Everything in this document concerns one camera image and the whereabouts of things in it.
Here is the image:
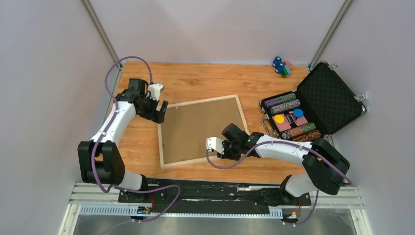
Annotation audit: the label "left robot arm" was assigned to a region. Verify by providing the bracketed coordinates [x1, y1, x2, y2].
[77, 78, 168, 202]

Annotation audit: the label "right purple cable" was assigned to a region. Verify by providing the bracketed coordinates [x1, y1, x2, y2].
[206, 140, 353, 227]

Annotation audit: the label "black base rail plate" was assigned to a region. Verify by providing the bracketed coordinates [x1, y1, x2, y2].
[118, 178, 312, 214]

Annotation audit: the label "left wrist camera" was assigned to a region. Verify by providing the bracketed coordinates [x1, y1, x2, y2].
[147, 83, 164, 101]

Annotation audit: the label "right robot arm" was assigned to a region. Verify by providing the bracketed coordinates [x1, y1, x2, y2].
[206, 123, 351, 205]

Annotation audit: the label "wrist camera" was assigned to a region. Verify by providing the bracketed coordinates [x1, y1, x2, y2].
[206, 137, 225, 154]
[147, 83, 164, 101]

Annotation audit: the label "light wooden picture frame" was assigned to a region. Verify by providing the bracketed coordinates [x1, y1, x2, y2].
[157, 94, 250, 170]

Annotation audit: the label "purple cable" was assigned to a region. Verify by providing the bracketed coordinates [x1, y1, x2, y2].
[206, 140, 353, 227]
[91, 56, 181, 224]

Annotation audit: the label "poker chip tray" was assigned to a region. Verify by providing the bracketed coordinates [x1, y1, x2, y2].
[259, 92, 323, 142]

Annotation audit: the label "colourful toy blocks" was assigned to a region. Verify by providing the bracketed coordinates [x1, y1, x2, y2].
[272, 56, 293, 78]

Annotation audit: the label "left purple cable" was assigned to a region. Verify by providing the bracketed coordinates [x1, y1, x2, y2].
[91, 56, 181, 224]

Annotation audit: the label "black foam-lined case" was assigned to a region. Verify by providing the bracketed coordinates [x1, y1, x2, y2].
[295, 61, 367, 135]

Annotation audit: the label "wooden backing board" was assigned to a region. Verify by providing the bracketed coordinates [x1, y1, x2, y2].
[161, 97, 246, 165]

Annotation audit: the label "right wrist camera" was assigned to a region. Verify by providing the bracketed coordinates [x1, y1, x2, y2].
[206, 137, 225, 154]

